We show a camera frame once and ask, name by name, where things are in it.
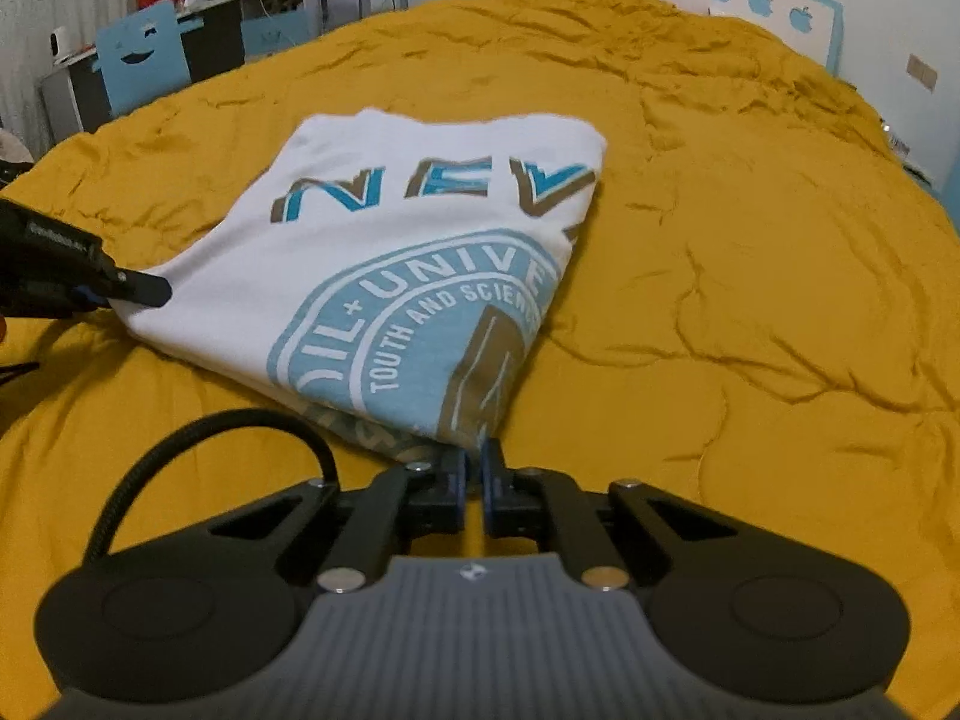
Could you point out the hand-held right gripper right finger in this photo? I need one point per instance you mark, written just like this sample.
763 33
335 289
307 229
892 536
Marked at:
491 481

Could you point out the beige wall switch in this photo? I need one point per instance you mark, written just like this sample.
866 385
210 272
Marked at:
922 72

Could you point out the white security camera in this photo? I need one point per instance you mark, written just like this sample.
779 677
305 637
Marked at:
61 45

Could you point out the blue and black desk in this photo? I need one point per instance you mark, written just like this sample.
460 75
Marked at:
217 37

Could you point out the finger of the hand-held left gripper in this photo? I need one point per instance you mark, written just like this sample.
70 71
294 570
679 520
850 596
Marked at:
142 289

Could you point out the yellow quilted blanket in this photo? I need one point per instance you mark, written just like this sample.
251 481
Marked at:
750 277

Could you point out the blue smiley chair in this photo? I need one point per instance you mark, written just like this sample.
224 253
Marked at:
142 60

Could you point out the white printed sweatshirt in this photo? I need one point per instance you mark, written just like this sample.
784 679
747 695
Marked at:
337 277

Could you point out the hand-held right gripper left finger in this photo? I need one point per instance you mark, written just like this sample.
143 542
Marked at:
457 480

